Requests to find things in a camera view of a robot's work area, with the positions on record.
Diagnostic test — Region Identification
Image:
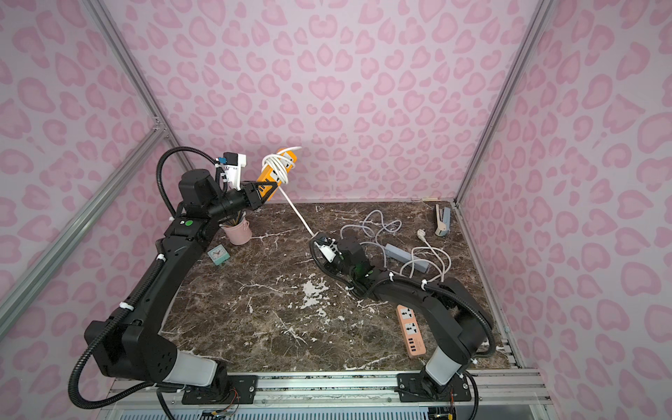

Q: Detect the white cord of yellow strip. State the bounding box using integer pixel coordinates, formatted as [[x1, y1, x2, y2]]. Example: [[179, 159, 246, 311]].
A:
[[260, 145, 320, 241]]

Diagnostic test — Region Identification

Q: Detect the pink power strip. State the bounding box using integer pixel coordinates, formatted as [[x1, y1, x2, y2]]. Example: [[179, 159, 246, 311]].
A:
[[397, 306, 426, 359]]

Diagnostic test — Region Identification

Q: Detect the yellow power strip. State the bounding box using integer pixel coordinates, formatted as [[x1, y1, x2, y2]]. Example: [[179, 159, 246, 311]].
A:
[[257, 146, 301, 202]]

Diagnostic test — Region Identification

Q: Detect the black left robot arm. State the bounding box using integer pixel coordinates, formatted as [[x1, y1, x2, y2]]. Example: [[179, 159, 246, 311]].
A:
[[68, 153, 278, 410]]

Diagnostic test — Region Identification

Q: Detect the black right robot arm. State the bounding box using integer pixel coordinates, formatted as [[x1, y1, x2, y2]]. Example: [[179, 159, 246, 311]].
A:
[[309, 233, 496, 394]]

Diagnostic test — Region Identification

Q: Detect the grey-blue power strip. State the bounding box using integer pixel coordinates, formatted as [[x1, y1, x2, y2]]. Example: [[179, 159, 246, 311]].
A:
[[384, 243, 430, 273]]

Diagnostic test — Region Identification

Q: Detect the pink pencil cup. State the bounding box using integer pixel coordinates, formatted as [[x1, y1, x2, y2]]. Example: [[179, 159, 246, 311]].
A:
[[220, 212, 252, 246]]

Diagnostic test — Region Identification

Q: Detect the small green desk clock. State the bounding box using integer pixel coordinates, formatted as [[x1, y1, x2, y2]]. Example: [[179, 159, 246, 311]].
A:
[[208, 245, 230, 266]]

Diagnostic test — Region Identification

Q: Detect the grey stapler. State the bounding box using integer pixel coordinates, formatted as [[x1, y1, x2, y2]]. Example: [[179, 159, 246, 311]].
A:
[[434, 204, 452, 237]]

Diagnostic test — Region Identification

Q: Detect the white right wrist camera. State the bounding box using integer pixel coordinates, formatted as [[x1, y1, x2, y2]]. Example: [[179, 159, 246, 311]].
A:
[[315, 237, 339, 263]]

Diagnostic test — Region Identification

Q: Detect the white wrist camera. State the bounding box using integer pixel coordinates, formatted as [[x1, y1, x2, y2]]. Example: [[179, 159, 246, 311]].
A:
[[315, 237, 339, 263], [215, 152, 247, 191]]

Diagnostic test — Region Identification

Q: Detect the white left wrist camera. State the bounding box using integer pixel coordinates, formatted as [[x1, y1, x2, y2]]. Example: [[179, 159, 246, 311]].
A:
[[215, 152, 247, 191]]

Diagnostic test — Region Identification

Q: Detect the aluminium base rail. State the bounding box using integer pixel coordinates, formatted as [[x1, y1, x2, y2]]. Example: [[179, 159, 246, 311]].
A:
[[99, 369, 552, 420]]

